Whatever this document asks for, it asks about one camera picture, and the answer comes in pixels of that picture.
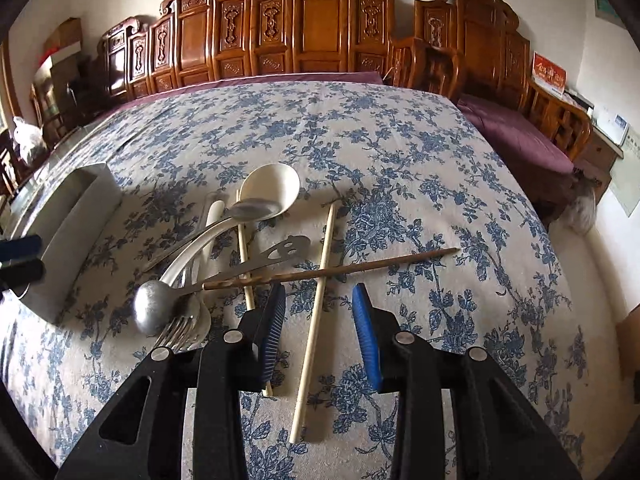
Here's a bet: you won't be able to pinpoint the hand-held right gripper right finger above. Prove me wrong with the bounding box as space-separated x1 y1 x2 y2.
351 283 583 480

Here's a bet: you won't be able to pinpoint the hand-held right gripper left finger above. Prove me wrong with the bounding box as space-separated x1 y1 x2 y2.
55 284 287 480

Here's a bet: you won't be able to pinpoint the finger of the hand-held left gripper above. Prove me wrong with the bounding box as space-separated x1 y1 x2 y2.
0 258 47 292
0 234 44 264

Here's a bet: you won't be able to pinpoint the white utensil holder box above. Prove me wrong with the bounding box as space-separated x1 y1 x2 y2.
10 162 124 324

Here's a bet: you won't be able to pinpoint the light bamboo chopstick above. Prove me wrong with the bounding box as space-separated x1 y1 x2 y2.
235 189 275 397
289 203 337 444

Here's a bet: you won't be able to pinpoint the dark brown wooden chopstick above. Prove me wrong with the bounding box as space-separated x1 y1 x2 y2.
202 247 461 292

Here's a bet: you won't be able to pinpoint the metal fork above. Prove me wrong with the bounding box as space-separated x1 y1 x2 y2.
151 266 203 352

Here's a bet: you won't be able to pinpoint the metal spoon with smiley handle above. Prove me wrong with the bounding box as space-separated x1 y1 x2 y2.
132 237 309 337

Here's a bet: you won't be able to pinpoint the plain metal spoon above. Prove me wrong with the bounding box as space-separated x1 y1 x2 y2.
141 199 282 274

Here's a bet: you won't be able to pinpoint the cream plastic fork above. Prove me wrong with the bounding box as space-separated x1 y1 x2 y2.
172 200 227 353

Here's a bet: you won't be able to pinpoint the large cream plastic spoon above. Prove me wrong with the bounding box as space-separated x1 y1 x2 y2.
159 163 301 288

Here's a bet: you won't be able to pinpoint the white plastic bag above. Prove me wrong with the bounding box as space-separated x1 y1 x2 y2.
12 116 47 162

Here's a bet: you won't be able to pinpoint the blue floral tablecloth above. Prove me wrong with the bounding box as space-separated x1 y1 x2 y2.
0 80 587 480

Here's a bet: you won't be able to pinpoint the stacked cardboard boxes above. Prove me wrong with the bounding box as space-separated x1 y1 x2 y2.
41 17 84 63

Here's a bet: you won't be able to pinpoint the grey translucent plastic bag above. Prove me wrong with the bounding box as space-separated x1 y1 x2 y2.
564 180 602 234

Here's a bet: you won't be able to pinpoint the short purple bench cushion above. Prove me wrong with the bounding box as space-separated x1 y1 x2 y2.
456 92 576 177

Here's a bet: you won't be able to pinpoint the long purple bench cushion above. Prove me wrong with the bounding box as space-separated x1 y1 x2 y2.
95 71 387 122

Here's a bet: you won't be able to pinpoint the carved wooden armchair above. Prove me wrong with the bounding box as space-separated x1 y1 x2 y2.
386 36 469 102

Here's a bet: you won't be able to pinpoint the wooden side cabinet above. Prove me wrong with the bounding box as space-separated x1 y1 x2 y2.
574 125 622 202

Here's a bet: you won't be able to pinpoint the long carved wooden bench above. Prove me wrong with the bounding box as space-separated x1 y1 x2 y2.
97 0 397 105

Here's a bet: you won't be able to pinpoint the white box with blue label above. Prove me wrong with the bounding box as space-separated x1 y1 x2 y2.
594 109 629 147

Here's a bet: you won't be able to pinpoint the red desk calendar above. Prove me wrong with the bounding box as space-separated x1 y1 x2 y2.
531 51 569 97

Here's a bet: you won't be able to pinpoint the wooden armchair purple cushion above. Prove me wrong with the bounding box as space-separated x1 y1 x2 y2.
412 0 594 162

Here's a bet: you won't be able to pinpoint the pale wall chart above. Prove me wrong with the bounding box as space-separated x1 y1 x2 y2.
607 132 640 217

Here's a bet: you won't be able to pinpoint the green wall poster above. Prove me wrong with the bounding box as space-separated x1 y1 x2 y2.
592 0 624 24

